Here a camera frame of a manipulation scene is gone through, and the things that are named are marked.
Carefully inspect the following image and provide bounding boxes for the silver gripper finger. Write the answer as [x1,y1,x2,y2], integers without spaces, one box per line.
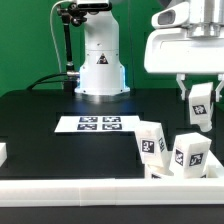
[176,73,188,100]
[211,73,224,102]

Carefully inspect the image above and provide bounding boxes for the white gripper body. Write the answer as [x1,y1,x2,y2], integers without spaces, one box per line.
[144,2,224,74]

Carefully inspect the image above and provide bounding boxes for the white round stool seat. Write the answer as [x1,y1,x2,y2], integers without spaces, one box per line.
[144,151,214,179]

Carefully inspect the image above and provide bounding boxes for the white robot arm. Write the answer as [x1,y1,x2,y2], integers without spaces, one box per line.
[77,0,224,99]

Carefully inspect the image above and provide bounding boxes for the white marker sheet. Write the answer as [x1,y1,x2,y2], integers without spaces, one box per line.
[54,115,140,133]

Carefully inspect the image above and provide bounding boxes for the white L-shaped fence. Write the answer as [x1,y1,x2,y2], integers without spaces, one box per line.
[0,154,224,207]

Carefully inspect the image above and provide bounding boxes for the white block at left edge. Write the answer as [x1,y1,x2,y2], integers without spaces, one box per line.
[0,143,7,167]

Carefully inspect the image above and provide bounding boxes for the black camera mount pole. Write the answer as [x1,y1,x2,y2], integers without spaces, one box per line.
[57,3,87,93]

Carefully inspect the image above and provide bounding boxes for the white cable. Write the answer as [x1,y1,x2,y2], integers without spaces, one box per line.
[49,0,72,74]

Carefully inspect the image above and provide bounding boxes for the black cables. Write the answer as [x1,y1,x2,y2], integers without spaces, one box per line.
[26,73,80,91]

